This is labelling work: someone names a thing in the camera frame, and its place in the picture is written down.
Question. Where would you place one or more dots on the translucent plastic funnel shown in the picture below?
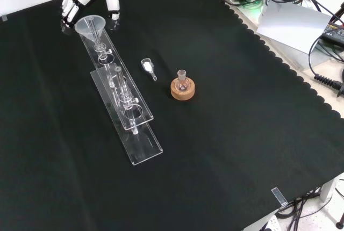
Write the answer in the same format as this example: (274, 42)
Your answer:
(86, 28)

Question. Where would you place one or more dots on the small glass weighing funnel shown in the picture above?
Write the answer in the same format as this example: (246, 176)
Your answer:
(147, 66)

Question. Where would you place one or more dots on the clear acrylic funnel stand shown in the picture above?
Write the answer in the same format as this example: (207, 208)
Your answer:
(139, 112)

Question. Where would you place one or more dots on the grey tape piece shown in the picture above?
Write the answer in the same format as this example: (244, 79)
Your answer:
(4, 18)

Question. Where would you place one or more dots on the small round-bottom glass flask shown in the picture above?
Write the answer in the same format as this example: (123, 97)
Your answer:
(182, 82)

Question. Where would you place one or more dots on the black bench cloth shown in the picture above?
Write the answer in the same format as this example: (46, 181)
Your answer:
(220, 123)

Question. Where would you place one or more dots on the pale board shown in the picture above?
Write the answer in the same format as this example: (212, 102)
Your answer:
(293, 24)

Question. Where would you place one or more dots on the black power adapter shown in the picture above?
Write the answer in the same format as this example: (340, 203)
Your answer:
(334, 33)

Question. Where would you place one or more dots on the clear tape strip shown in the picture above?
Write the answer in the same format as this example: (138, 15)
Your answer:
(279, 196)

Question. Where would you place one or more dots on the white power strip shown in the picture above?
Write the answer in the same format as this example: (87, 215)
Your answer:
(272, 224)

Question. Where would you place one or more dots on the white table leg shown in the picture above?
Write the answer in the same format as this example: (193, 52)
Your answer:
(326, 191)

